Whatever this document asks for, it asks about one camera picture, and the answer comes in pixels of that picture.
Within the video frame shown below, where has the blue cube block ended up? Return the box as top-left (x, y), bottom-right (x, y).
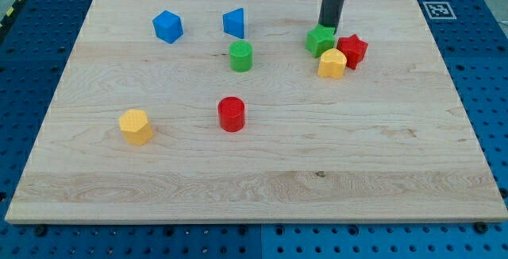
top-left (152, 10), bottom-right (183, 44)

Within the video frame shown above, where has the green star block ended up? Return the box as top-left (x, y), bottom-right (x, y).
top-left (305, 24), bottom-right (335, 58)

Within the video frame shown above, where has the blue triangle block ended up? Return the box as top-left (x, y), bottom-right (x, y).
top-left (222, 8), bottom-right (244, 39)

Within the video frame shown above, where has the light wooden board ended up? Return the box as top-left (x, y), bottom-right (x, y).
top-left (6, 0), bottom-right (507, 224)

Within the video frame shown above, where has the yellow black hazard tape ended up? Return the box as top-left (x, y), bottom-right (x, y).
top-left (1, 0), bottom-right (28, 29)

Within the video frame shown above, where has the red cylinder block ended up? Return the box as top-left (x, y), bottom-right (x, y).
top-left (217, 96), bottom-right (245, 133)

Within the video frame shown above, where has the white fiducial marker tag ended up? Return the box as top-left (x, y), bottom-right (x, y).
top-left (422, 1), bottom-right (456, 20)

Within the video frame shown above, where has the red star block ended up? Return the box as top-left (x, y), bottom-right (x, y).
top-left (337, 34), bottom-right (368, 70)

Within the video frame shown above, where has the green cylinder block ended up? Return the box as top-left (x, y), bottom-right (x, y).
top-left (229, 41), bottom-right (253, 72)

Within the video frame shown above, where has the yellow hexagon block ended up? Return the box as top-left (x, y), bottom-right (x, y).
top-left (119, 109), bottom-right (154, 145)

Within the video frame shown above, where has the yellow heart block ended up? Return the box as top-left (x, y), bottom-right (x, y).
top-left (317, 48), bottom-right (347, 79)

